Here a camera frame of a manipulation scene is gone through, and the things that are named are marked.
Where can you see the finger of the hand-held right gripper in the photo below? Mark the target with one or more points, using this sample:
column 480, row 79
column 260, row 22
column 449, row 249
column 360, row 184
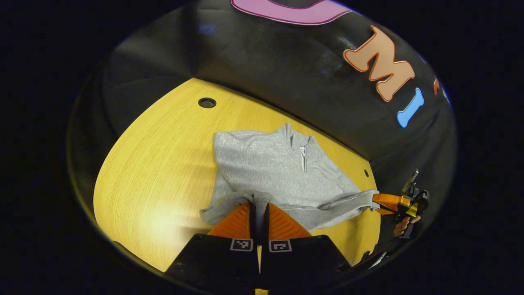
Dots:
column 389, row 200
column 385, row 211

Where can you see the black backdrop cloth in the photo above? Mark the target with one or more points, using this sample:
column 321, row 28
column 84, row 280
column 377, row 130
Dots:
column 266, row 61

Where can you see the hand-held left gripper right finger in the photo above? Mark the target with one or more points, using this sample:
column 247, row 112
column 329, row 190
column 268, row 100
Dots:
column 265, row 227

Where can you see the grey zip-neck sweatshirt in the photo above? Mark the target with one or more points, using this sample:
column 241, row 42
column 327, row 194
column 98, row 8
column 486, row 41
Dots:
column 270, row 172

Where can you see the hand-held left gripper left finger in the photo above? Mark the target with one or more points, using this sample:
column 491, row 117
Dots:
column 253, row 225

